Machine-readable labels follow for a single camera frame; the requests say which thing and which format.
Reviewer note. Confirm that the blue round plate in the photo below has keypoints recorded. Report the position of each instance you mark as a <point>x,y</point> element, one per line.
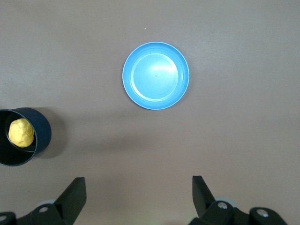
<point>154,77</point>

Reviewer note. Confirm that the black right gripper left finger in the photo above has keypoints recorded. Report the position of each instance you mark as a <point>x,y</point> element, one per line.
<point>68,201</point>

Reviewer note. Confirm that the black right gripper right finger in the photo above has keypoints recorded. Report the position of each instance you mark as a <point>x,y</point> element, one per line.
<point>204,201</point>

